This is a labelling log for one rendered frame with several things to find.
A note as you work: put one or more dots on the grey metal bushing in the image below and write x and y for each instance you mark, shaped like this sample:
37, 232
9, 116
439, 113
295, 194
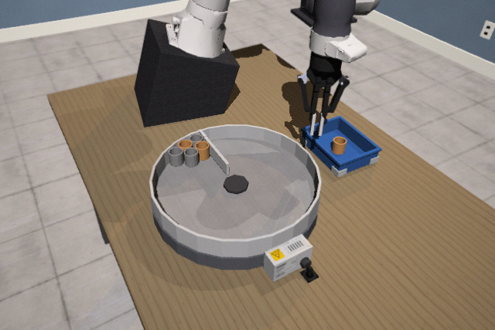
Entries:
191, 157
176, 156
194, 138

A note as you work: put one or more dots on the blue plastic crate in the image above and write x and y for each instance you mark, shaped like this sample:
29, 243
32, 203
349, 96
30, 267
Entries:
360, 150

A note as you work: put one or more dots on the bronze bushing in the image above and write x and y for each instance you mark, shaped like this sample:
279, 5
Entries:
183, 144
339, 144
203, 149

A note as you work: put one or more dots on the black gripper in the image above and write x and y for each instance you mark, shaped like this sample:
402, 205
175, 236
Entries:
330, 69

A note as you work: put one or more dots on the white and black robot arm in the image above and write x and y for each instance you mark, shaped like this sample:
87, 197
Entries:
200, 30

